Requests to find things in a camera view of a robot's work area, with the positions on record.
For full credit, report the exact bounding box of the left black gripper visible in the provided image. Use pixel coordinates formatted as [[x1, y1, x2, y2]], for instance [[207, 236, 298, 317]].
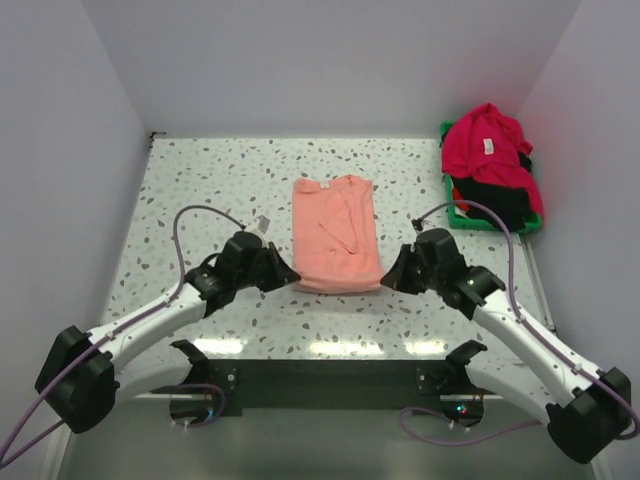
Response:
[[235, 241, 299, 293]]

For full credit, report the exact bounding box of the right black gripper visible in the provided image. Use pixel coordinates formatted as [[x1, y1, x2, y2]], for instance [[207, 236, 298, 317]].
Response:
[[381, 244, 442, 295]]

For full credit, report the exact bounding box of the salmon pink t shirt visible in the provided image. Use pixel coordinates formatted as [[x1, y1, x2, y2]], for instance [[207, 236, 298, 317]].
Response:
[[292, 175, 383, 295]]

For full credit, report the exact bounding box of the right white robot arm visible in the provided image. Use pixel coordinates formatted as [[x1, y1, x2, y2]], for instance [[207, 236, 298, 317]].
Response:
[[381, 228, 639, 464]]

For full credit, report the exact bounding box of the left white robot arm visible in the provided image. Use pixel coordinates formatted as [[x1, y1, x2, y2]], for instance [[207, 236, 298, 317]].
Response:
[[35, 231, 300, 434]]

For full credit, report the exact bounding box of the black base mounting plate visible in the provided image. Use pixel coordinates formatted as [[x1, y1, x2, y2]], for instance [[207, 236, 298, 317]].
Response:
[[168, 357, 486, 430]]

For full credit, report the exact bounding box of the black t shirt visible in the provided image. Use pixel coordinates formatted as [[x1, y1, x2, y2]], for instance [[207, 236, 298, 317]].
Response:
[[442, 147, 543, 232]]

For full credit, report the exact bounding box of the green plastic bin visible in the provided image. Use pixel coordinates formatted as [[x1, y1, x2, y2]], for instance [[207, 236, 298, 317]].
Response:
[[438, 120, 545, 235]]

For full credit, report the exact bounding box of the magenta red t shirt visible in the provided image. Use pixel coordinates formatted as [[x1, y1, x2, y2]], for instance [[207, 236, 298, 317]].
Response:
[[441, 103, 544, 215]]

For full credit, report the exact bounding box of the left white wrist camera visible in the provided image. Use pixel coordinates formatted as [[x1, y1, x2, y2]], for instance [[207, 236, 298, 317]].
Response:
[[246, 215, 271, 236]]

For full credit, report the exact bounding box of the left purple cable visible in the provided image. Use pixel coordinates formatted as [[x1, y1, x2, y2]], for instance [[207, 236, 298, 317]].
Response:
[[0, 205, 251, 466]]

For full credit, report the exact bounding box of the aluminium frame rail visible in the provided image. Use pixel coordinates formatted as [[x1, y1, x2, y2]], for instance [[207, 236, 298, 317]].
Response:
[[37, 234, 614, 480]]

